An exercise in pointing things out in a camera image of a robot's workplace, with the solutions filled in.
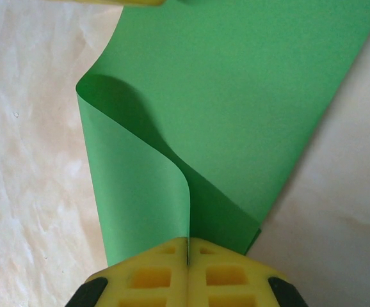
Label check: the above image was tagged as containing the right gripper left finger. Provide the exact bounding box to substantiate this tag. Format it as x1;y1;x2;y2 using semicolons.
65;238;188;307

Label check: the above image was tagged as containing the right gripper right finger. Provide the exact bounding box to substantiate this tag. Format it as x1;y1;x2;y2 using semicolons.
188;238;306;307

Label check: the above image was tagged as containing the green paper sheet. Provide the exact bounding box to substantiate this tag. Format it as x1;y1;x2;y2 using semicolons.
75;0;370;268

